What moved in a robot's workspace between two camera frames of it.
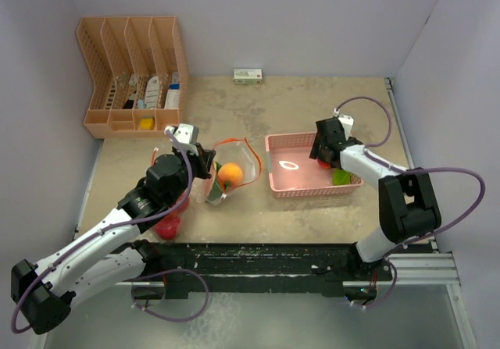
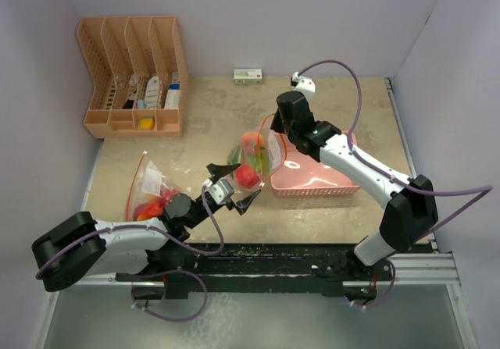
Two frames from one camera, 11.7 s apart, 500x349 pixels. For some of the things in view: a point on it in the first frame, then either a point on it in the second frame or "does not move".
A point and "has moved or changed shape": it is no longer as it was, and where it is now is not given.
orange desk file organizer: (138, 73) does not move
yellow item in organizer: (147, 123) does not move
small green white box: (247, 76) does not move
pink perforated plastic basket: (292, 173) does not move
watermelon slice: (216, 192) has moved or changed shape
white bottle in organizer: (151, 94) does not move
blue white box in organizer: (173, 96) does not move
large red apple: (324, 165) -> (247, 176)
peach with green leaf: (230, 174) has moved or changed shape
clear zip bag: (236, 162) has moved or changed shape
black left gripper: (203, 161) -> (219, 171)
